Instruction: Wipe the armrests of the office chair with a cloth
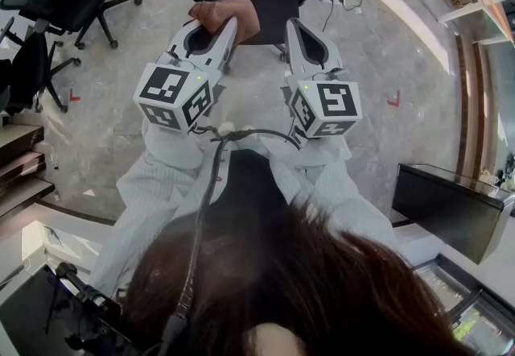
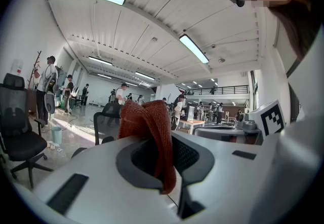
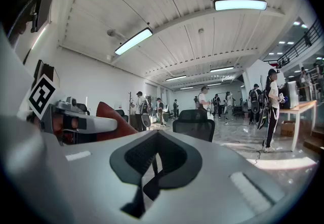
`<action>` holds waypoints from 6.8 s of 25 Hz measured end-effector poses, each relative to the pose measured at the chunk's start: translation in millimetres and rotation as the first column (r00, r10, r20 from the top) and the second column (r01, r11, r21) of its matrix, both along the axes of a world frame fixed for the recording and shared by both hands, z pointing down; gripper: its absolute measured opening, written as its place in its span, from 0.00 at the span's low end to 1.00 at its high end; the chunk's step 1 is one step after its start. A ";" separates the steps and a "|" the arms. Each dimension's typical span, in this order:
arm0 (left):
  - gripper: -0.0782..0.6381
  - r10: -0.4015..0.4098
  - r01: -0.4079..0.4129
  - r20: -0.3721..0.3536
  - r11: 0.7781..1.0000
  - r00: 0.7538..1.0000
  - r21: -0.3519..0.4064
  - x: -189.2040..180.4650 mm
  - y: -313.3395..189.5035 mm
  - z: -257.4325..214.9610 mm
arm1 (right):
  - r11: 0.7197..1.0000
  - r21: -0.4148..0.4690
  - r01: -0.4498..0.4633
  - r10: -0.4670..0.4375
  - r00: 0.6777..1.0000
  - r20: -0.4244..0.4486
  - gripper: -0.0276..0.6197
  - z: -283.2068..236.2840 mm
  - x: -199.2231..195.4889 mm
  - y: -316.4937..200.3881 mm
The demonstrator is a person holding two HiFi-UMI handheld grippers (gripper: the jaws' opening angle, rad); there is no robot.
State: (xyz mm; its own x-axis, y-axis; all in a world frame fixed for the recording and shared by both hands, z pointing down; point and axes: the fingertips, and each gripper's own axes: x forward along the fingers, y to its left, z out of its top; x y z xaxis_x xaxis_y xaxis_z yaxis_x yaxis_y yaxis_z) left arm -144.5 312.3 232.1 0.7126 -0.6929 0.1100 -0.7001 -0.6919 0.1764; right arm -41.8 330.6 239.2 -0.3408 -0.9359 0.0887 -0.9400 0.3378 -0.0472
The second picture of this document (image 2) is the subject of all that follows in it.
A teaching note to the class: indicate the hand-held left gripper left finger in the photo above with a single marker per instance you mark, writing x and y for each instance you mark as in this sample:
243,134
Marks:
101,187

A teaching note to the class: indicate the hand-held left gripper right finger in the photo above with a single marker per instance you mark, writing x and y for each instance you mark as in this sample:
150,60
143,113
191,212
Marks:
227,187

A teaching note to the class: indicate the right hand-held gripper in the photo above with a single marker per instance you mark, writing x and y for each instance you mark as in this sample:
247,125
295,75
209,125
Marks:
255,121

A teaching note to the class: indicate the black chair armrest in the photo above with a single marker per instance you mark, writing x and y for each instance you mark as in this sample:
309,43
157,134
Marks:
79,152

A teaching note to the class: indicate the orange knitted cloth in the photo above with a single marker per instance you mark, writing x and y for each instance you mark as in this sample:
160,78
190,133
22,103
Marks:
152,121

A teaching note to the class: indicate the white table wooden top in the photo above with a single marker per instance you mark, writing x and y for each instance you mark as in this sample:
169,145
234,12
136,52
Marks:
195,122

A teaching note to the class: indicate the black balcony railing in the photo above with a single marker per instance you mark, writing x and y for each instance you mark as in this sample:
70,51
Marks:
227,90

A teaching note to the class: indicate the window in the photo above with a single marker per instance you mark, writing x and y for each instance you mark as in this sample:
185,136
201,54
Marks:
253,91

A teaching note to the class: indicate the pile of paper scraps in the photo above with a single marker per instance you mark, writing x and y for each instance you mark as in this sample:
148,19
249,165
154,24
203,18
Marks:
51,146

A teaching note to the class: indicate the pale green trash bin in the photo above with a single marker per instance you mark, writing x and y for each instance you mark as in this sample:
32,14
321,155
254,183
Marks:
56,136

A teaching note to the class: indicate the ceiling smoke detector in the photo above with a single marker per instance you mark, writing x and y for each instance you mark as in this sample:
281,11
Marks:
222,60

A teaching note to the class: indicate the black mesh office chair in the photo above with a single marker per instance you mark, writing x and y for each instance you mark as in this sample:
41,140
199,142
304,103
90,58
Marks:
15,116
111,110

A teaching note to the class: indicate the person's white shirt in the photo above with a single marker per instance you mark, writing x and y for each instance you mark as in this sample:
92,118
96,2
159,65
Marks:
303,116

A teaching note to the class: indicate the brown wooden cabinet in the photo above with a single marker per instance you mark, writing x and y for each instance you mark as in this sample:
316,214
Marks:
32,100

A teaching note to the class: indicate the wooden coat rack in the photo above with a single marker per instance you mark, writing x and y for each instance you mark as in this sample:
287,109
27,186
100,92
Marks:
38,57

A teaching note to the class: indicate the white wall sign red stripe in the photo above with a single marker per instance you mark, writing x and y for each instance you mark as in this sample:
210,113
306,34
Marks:
17,66

